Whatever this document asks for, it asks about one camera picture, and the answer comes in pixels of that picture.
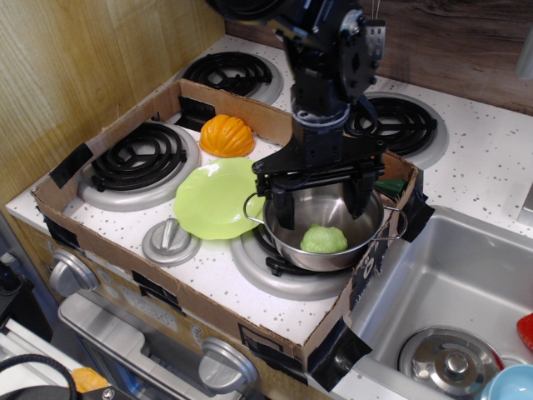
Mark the front right black burner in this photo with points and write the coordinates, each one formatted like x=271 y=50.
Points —
x=258 y=261

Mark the light blue bowl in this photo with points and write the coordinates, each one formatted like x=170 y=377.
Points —
x=514 y=382

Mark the left silver oven knob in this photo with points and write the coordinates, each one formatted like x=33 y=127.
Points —
x=70 y=275

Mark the front silver stovetop knob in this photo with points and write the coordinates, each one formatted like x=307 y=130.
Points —
x=167 y=244

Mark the right silver oven knob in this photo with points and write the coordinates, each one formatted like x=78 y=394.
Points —
x=223 y=369

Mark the orange toy pumpkin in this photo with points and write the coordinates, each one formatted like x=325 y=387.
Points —
x=227 y=137

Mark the hanging silver spatula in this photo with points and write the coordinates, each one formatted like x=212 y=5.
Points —
x=375 y=33

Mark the front left black burner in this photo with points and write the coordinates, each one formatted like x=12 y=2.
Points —
x=141 y=171

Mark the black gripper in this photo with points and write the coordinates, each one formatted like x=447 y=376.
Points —
x=320 y=155

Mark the stainless steel pot lid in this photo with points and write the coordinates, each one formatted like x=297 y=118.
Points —
x=449 y=360

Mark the orange yellow object on floor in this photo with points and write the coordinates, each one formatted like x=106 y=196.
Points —
x=87 y=380

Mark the silver faucet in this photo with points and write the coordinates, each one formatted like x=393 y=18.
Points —
x=524 y=64

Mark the brown cardboard fence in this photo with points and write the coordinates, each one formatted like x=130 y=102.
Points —
x=300 y=348

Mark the black burner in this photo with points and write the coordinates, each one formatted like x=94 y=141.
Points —
x=258 y=261
x=411 y=128
x=141 y=171
x=240 y=73

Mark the orange toy carrot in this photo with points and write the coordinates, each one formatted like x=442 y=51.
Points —
x=392 y=188

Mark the silver oven knob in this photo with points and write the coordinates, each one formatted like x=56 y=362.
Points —
x=70 y=275
x=223 y=369

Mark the back left black burner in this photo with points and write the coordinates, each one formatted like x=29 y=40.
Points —
x=240 y=73

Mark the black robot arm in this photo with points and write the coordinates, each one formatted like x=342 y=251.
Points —
x=325 y=46

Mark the silver oven door handle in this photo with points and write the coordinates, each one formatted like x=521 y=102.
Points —
x=139 y=360

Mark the light green plastic plate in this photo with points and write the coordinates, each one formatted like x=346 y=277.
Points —
x=218 y=201

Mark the grey toy sink basin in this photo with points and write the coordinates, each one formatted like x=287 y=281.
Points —
x=459 y=272

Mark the back right black burner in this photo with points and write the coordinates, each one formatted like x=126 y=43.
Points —
x=411 y=128

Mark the red toy object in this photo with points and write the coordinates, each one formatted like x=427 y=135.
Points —
x=524 y=328

